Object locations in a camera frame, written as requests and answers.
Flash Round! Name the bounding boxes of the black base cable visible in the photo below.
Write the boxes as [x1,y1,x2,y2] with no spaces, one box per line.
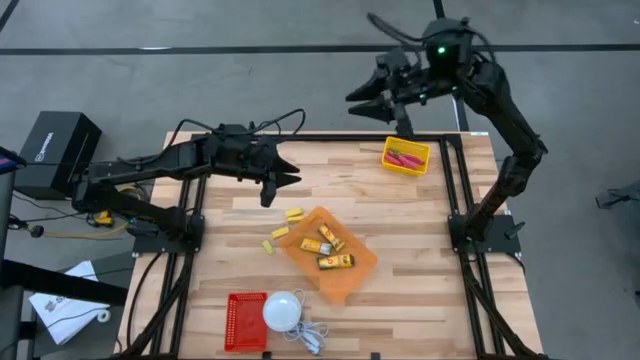
[124,252,166,351]

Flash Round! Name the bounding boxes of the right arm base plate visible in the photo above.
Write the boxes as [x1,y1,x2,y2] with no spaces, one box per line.
[448,214,522,255]

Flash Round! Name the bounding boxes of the orange translucent plastic tray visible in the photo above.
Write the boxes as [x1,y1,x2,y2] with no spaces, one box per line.
[278,205,380,306]

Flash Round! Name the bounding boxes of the white paper sheets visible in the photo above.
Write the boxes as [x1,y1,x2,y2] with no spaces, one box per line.
[28,259,112,346]

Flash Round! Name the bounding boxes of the grey chair base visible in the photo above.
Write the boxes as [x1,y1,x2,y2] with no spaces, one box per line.
[597,179,640,210]

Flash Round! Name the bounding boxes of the black desk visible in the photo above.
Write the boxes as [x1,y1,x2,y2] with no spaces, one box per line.
[0,258,129,360]

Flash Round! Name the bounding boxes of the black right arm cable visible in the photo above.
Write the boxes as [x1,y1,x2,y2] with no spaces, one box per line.
[367,12,496,66]

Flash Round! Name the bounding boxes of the white lamp cable with plug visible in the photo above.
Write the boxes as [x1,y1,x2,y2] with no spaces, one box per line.
[282,288,331,356]

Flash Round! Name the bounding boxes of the black cardboard box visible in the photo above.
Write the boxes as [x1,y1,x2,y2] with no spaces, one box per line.
[13,110,103,202]

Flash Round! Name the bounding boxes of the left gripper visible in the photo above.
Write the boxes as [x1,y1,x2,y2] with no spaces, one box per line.
[209,129,304,209]

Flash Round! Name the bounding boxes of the black power plug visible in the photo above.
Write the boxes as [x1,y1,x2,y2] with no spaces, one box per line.
[7,212,46,240]

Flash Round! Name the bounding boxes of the red-handled pliers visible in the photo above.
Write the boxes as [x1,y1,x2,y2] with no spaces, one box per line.
[383,149,416,171]
[397,151,427,169]

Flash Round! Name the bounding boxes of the yellow cable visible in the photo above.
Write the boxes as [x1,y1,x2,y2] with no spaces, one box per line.
[42,184,146,240]

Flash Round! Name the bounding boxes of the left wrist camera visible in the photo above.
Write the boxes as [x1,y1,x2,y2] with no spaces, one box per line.
[217,123,251,139]

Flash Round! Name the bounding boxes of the computer monitor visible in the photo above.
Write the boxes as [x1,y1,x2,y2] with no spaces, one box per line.
[0,145,27,176]

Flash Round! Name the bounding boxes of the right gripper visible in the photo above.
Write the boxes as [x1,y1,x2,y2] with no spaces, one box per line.
[345,69,454,124]

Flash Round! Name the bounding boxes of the yellow Crayola crayon box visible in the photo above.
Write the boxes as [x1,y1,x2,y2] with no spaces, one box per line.
[317,222,346,253]
[299,238,334,257]
[316,253,356,271]

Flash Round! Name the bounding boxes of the red plastic basket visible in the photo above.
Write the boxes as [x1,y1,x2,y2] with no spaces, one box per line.
[224,292,269,353]

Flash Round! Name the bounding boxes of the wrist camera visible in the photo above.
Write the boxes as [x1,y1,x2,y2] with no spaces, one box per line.
[375,47,412,76]
[217,123,251,139]

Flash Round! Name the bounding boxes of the yellow plastic basket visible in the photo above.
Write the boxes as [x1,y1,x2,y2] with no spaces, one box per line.
[380,135,432,178]

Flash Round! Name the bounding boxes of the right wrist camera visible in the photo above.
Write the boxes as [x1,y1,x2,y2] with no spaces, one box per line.
[375,47,412,76]

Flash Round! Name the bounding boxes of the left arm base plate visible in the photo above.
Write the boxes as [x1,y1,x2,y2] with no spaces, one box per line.
[132,214,206,255]

